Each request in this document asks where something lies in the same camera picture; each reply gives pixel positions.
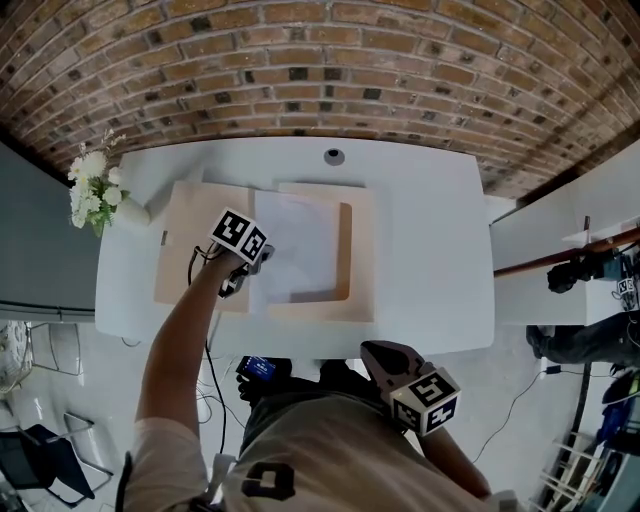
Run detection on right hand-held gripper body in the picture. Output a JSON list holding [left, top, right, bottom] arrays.
[[359, 339, 461, 439]]

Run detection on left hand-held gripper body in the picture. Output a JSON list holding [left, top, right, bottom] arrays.
[[192, 207, 269, 300]]

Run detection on beige shallow tray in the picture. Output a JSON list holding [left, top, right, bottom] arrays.
[[152, 178, 377, 325]]

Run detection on white A4 paper sheet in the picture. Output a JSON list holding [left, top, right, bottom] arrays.
[[248, 188, 337, 315]]

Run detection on person's left forearm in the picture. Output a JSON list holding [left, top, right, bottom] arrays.
[[134, 252, 241, 426]]

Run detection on person's right forearm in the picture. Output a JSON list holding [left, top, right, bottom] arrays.
[[419, 427, 494, 499]]

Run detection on person's dark trousers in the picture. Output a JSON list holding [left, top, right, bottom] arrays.
[[239, 357, 396, 401]]

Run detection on person's beige shirt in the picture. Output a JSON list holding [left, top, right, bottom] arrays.
[[122, 387, 526, 512]]

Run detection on white vase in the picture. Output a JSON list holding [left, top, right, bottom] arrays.
[[115, 195, 152, 227]]

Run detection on small blue screen device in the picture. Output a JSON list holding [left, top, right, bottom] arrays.
[[234, 354, 292, 387]]

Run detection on white flower bouquet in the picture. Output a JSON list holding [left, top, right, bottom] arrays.
[[67, 128, 131, 239]]

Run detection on white low cabinet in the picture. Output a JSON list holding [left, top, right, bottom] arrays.
[[488, 139, 640, 326]]

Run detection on pale wooden rack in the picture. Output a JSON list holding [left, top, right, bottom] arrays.
[[537, 432, 609, 512]]

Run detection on grey cabinet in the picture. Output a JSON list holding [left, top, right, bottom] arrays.
[[0, 142, 104, 324]]

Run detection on blue bag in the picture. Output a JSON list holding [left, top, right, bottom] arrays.
[[599, 374, 640, 441]]

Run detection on black chair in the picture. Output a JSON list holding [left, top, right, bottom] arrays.
[[0, 412, 114, 509]]

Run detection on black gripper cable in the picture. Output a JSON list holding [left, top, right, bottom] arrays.
[[188, 244, 229, 456]]

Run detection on black floor hose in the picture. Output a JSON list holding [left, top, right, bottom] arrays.
[[569, 362, 594, 441]]

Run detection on white wire chair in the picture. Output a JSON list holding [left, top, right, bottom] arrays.
[[0, 322, 34, 396]]

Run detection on black shoulder strap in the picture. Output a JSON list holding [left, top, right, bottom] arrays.
[[117, 449, 134, 512]]

